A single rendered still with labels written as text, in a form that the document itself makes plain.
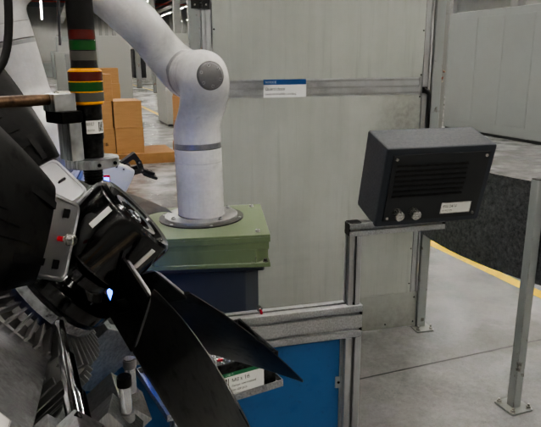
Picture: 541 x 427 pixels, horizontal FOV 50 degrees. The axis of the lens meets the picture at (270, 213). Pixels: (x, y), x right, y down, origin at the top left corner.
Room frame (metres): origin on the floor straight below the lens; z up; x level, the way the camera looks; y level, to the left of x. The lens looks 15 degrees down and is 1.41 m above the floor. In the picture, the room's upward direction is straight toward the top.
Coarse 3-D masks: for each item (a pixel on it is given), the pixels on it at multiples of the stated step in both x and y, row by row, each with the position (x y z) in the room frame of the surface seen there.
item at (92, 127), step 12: (84, 108) 0.76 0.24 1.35; (96, 108) 0.77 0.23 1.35; (84, 120) 0.76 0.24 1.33; (96, 120) 0.77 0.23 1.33; (84, 132) 0.76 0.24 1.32; (96, 132) 0.76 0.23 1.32; (84, 144) 0.76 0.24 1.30; (96, 144) 0.77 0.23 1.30; (84, 156) 0.76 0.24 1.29; (96, 156) 0.76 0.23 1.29; (84, 180) 0.77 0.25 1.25; (96, 180) 0.77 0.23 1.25
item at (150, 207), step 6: (126, 192) 1.03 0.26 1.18; (132, 198) 0.97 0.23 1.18; (138, 198) 0.99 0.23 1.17; (138, 204) 0.93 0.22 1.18; (144, 204) 0.95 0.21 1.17; (150, 204) 0.98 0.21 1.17; (156, 204) 1.01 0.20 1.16; (144, 210) 0.89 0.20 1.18; (150, 210) 0.91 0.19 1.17; (156, 210) 0.93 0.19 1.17; (162, 210) 0.96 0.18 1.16; (168, 210) 1.01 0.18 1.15
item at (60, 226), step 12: (60, 204) 0.61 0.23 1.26; (72, 204) 0.63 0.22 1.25; (60, 216) 0.61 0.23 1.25; (72, 216) 0.63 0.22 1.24; (60, 228) 0.61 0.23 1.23; (72, 228) 0.63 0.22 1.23; (48, 240) 0.58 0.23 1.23; (48, 252) 0.58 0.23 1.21; (60, 252) 0.60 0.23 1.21; (48, 264) 0.58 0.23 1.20; (60, 264) 0.60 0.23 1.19; (48, 276) 0.58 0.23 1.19; (60, 276) 0.60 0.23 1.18
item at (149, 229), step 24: (96, 192) 0.67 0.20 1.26; (120, 192) 0.73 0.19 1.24; (96, 216) 0.64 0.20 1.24; (120, 216) 0.64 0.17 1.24; (144, 216) 0.74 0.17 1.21; (96, 240) 0.63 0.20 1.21; (120, 240) 0.64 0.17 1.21; (144, 240) 0.64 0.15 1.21; (72, 264) 0.64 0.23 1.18; (96, 264) 0.63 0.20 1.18; (144, 264) 0.66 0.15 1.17; (48, 288) 0.61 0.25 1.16; (72, 288) 0.63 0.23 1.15; (96, 288) 0.65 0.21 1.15; (72, 312) 0.61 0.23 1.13; (96, 312) 0.63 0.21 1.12
